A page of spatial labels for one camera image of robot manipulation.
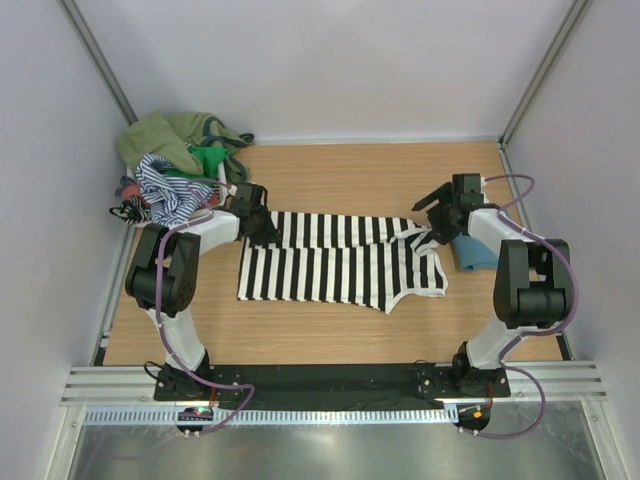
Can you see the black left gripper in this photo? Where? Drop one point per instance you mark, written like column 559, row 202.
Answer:
column 270, row 234

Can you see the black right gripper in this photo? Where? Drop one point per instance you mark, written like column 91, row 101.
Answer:
column 441, row 232

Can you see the black white striped tank top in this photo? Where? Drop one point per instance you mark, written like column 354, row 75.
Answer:
column 366, row 261

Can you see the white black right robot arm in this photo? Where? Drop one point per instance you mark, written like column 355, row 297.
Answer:
column 535, row 291

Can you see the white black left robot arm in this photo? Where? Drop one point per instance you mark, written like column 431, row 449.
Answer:
column 162, row 279

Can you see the bright green tank top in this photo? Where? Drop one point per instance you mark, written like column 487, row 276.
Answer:
column 210, row 159

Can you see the blue white striped tank top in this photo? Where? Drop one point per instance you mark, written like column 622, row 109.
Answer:
column 170, row 192

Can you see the zebra print tank top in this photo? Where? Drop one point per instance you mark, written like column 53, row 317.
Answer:
column 132, row 211

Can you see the olive green tank top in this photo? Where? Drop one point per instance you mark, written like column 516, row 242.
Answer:
column 169, row 136

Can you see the red tank top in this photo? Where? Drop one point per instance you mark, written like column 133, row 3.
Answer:
column 128, row 189

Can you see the white laundry basket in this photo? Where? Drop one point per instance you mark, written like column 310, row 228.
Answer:
column 220, row 190

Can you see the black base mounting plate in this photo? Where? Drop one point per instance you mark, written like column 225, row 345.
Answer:
column 352, row 386

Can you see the perforated cable duct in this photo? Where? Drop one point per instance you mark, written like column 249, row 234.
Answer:
column 197, row 416

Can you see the aluminium frame rail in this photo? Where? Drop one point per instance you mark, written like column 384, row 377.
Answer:
column 528, row 381

